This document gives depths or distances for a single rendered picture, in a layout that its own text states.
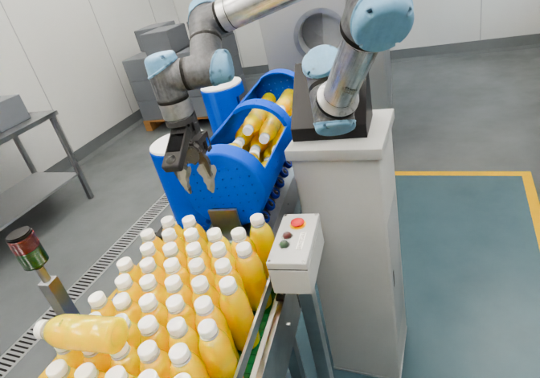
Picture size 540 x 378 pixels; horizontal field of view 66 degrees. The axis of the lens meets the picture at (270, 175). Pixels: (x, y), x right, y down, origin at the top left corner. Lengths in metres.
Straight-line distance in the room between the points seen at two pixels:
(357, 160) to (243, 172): 0.36
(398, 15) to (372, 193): 0.71
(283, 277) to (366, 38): 0.57
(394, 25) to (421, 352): 1.65
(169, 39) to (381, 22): 4.28
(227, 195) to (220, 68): 0.53
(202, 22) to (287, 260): 0.59
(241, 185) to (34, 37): 4.23
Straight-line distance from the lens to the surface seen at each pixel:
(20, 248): 1.21
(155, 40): 5.11
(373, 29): 0.84
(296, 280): 1.02
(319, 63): 1.23
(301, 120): 1.42
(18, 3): 5.30
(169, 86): 0.98
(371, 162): 1.34
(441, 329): 2.28
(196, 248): 1.13
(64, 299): 1.32
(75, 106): 5.49
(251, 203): 1.34
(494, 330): 2.31
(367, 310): 1.78
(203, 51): 0.97
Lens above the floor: 1.74
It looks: 28 degrees down
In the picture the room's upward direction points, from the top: 14 degrees counter-clockwise
